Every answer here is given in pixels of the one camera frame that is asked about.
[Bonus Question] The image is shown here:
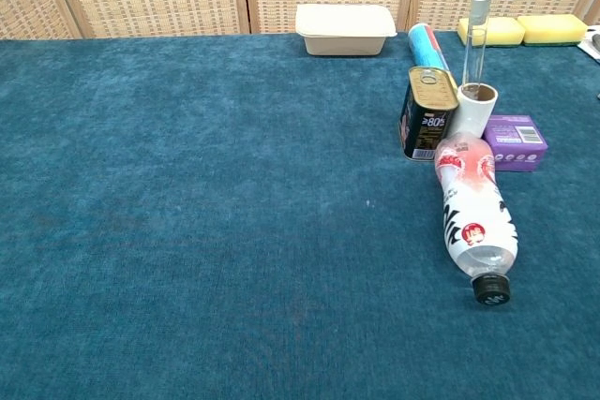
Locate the gold lidded luncheon meat can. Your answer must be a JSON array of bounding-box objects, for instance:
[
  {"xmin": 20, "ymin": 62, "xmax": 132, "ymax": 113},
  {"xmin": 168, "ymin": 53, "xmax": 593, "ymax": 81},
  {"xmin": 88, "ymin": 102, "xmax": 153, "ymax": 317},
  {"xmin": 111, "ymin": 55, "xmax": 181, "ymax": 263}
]
[{"xmin": 397, "ymin": 66, "xmax": 461, "ymax": 163}]

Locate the white red plastic bottle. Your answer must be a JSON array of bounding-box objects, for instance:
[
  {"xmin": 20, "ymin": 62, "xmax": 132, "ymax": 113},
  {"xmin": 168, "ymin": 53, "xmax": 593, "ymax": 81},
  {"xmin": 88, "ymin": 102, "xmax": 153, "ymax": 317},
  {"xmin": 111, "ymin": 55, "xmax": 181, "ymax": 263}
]
[{"xmin": 434, "ymin": 131, "xmax": 520, "ymax": 306}]

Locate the white paper roll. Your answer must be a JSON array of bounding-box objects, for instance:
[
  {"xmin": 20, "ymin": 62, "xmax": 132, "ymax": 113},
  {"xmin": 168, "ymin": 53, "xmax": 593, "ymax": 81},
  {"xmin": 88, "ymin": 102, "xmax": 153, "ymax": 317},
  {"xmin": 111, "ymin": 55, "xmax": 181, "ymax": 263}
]
[{"xmin": 448, "ymin": 82, "xmax": 499, "ymax": 138}]

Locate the yellow sponge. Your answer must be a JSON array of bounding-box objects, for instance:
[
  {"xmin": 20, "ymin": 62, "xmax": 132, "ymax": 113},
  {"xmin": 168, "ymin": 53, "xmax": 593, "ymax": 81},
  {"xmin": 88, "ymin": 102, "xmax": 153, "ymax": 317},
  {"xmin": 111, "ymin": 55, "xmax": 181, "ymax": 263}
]
[
  {"xmin": 517, "ymin": 14, "xmax": 588, "ymax": 48},
  {"xmin": 457, "ymin": 17, "xmax": 526, "ymax": 49}
]

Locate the blue table cloth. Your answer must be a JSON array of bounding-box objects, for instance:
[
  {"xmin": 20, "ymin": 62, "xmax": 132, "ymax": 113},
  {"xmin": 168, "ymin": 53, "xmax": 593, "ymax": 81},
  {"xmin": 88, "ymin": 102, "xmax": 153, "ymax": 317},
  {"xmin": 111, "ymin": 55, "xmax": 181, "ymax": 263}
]
[{"xmin": 0, "ymin": 29, "xmax": 600, "ymax": 400}]

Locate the glass test tube white cap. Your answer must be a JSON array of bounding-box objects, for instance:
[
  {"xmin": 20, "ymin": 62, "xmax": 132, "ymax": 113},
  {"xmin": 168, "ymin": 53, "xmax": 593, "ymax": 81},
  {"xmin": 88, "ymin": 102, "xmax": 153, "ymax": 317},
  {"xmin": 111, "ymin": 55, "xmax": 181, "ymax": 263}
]
[{"xmin": 461, "ymin": 0, "xmax": 494, "ymax": 90}]

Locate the small purple box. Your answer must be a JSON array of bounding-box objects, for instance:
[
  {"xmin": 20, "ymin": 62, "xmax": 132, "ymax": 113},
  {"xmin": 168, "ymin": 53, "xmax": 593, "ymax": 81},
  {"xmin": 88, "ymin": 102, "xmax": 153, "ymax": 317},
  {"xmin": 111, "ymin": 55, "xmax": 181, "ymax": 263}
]
[{"xmin": 482, "ymin": 113, "xmax": 549, "ymax": 172}]

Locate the beige lidded food container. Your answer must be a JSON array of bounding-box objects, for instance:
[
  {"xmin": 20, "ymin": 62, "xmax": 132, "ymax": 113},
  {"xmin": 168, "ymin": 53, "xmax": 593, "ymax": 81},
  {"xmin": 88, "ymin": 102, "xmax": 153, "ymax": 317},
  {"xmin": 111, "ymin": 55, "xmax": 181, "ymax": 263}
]
[{"xmin": 294, "ymin": 3, "xmax": 398, "ymax": 57}]

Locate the blue cling wrap roll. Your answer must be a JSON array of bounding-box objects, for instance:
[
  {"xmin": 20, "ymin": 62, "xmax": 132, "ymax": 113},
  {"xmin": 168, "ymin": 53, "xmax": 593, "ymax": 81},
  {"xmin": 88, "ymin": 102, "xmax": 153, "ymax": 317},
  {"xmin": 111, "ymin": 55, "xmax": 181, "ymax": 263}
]
[{"xmin": 406, "ymin": 22, "xmax": 458, "ymax": 87}]

